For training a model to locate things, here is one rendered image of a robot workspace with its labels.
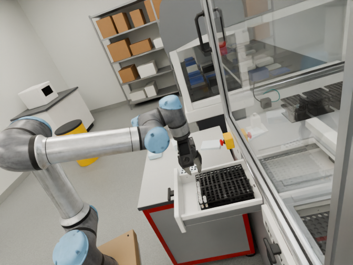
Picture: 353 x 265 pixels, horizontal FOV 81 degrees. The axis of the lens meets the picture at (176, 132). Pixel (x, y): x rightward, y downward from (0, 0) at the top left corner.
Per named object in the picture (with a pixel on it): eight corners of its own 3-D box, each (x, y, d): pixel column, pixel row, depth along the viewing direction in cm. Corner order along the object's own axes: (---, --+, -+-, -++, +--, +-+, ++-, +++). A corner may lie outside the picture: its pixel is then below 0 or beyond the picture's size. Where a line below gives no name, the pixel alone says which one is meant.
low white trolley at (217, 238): (177, 276, 148) (136, 207, 112) (176, 206, 202) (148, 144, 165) (258, 261, 141) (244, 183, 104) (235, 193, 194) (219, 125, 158)
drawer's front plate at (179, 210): (182, 233, 84) (174, 216, 79) (179, 183, 109) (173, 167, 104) (186, 233, 84) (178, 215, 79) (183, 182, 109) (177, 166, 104)
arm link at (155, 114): (131, 126, 67) (162, 113, 68) (128, 116, 77) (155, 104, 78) (141, 146, 70) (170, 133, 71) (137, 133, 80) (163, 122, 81)
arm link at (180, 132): (187, 125, 76) (166, 131, 77) (190, 135, 78) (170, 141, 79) (186, 116, 82) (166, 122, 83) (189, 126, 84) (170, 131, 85)
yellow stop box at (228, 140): (226, 150, 117) (224, 140, 114) (223, 143, 124) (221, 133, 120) (235, 148, 117) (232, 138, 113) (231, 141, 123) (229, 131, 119)
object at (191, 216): (185, 226, 85) (180, 217, 82) (182, 182, 107) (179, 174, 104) (284, 206, 79) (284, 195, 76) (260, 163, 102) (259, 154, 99)
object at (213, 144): (200, 150, 138) (200, 148, 137) (203, 142, 145) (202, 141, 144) (219, 149, 133) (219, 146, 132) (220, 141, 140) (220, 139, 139)
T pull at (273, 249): (272, 265, 59) (272, 262, 58) (262, 240, 65) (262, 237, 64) (286, 262, 58) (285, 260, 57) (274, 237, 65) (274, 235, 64)
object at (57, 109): (42, 160, 390) (-4, 103, 331) (71, 129, 488) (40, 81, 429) (74, 152, 376) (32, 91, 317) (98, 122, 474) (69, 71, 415)
